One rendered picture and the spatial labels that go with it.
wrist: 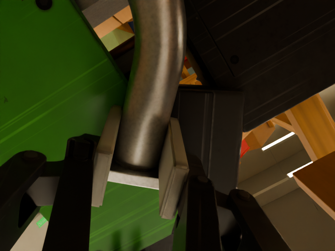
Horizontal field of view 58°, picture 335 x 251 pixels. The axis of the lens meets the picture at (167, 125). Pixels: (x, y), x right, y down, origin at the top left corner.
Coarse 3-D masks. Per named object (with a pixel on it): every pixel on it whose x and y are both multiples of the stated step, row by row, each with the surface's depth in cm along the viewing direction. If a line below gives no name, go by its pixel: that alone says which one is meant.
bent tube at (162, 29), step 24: (144, 0) 16; (168, 0) 16; (144, 24) 16; (168, 24) 16; (144, 48) 16; (168, 48) 16; (144, 72) 17; (168, 72) 17; (144, 96) 17; (168, 96) 17; (120, 120) 19; (144, 120) 18; (168, 120) 19; (120, 144) 18; (144, 144) 18; (120, 168) 18; (144, 168) 19
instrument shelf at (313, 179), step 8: (320, 160) 74; (328, 160) 72; (304, 168) 75; (312, 168) 73; (320, 168) 71; (328, 168) 69; (296, 176) 74; (304, 176) 72; (312, 176) 69; (320, 176) 68; (328, 176) 66; (304, 184) 68; (312, 184) 66; (320, 184) 64; (328, 184) 63; (312, 192) 64; (320, 192) 62; (328, 192) 60; (320, 200) 60; (328, 200) 58; (328, 208) 57
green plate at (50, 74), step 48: (0, 0) 18; (48, 0) 18; (0, 48) 19; (48, 48) 19; (96, 48) 19; (0, 96) 20; (48, 96) 20; (96, 96) 20; (0, 144) 21; (48, 144) 22; (144, 192) 23; (96, 240) 25; (144, 240) 25
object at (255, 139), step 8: (184, 64) 407; (184, 72) 348; (184, 80) 338; (192, 80) 346; (256, 128) 410; (264, 128) 424; (272, 128) 439; (248, 136) 408; (256, 136) 403; (264, 136) 417; (248, 144) 413; (256, 144) 406
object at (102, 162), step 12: (120, 108) 19; (108, 120) 17; (108, 132) 15; (108, 144) 14; (96, 156) 13; (108, 156) 13; (96, 168) 14; (108, 168) 14; (96, 180) 14; (96, 192) 14; (96, 204) 14
